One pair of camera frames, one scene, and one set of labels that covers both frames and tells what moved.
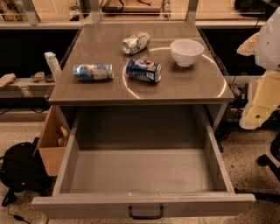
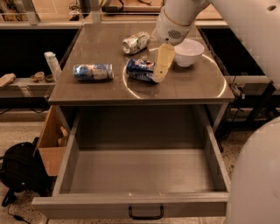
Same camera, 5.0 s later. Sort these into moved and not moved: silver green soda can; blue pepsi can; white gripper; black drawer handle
Moved: white gripper
Not moved: blue pepsi can; black drawer handle; silver green soda can
